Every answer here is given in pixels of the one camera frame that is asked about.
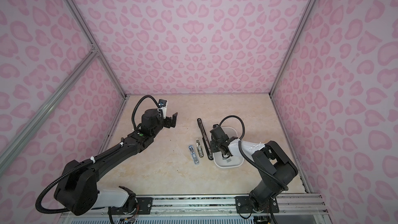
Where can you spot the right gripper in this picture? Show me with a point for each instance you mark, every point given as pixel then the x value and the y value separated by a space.
pixel 212 145

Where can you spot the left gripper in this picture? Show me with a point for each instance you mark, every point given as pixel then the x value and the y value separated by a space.
pixel 169 123

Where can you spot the black stapler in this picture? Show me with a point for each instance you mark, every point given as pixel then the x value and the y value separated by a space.
pixel 205 139

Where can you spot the white plastic bin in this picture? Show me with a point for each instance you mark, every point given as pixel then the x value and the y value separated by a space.
pixel 231 162

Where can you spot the blue mini stapler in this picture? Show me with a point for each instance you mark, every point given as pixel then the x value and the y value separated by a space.
pixel 193 155

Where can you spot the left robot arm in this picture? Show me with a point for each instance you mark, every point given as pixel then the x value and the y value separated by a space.
pixel 78 190

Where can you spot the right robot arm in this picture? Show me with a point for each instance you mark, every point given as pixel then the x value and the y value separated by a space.
pixel 274 166

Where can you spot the right mounting plate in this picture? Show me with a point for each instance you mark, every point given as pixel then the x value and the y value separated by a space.
pixel 249 205

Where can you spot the mounting plate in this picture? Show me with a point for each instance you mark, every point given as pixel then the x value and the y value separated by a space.
pixel 249 205
pixel 133 206

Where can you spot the left mounting plate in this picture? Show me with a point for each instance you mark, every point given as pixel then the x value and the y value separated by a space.
pixel 133 206

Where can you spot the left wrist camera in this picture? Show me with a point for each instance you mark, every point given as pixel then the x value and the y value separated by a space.
pixel 162 107

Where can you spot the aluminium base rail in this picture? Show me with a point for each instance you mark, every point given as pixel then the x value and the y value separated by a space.
pixel 212 209

